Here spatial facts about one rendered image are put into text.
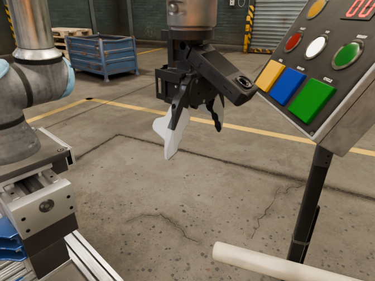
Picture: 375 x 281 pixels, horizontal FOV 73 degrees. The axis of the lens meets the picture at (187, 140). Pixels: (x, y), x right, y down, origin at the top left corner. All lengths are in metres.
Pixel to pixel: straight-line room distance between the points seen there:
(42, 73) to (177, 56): 0.43
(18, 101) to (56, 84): 0.10
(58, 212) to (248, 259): 0.48
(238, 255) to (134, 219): 1.09
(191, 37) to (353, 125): 0.31
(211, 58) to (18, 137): 0.54
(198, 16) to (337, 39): 0.30
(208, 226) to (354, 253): 0.78
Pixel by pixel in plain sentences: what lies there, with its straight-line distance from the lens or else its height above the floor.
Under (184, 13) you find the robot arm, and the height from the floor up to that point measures 1.16.
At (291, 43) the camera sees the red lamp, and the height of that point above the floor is 1.09.
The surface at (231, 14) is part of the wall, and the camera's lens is 8.39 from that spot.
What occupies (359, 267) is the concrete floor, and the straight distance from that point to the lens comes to 1.68.
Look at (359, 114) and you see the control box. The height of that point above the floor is 1.01.
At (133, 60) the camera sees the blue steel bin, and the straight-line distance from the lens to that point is 5.26.
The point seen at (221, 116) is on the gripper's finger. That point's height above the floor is 0.98.
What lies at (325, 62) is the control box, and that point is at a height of 1.07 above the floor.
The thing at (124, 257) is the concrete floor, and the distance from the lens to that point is 1.51.
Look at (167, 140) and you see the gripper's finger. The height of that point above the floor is 0.97.
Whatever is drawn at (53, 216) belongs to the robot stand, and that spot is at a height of 0.71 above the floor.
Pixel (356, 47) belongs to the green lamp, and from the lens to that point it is 0.54.
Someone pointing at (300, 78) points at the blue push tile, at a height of 1.03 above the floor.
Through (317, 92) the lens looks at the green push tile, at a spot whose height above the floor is 1.03.
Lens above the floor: 1.16
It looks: 27 degrees down
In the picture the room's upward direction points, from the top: straight up
